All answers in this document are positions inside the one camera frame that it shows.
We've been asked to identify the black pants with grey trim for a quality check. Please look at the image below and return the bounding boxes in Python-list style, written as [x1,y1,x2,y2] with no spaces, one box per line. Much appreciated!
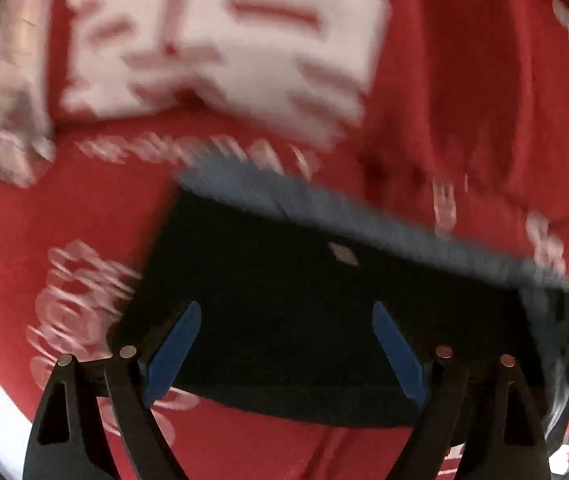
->
[108,155,569,427]

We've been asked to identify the red wedding bed quilt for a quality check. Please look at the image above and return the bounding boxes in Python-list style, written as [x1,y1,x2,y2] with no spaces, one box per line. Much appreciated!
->
[0,112,569,479]

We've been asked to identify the red folded wedding blanket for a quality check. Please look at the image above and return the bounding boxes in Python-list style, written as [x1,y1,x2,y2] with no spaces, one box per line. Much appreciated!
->
[46,0,569,162]

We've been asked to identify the floral printed pillow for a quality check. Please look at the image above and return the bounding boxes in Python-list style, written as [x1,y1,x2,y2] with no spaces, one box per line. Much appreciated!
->
[0,0,56,188]

